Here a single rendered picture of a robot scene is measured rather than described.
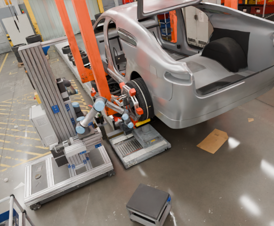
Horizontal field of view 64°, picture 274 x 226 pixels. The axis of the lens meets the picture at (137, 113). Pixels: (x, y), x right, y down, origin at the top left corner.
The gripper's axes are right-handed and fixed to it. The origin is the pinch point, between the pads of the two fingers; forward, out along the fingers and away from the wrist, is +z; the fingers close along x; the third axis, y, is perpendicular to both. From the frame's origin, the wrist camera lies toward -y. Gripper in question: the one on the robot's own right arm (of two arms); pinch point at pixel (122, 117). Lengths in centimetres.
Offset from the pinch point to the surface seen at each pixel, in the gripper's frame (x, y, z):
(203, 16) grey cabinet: -425, -49, 319
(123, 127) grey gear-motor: -1, -47, 53
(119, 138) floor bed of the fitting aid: 15, -68, 64
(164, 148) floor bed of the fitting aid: -33, -89, -6
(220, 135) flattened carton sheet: -122, -119, -31
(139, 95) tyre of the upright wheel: -37.3, 14.5, -0.6
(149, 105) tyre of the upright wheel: -42.8, -6.2, -6.5
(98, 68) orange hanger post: -17, 59, 65
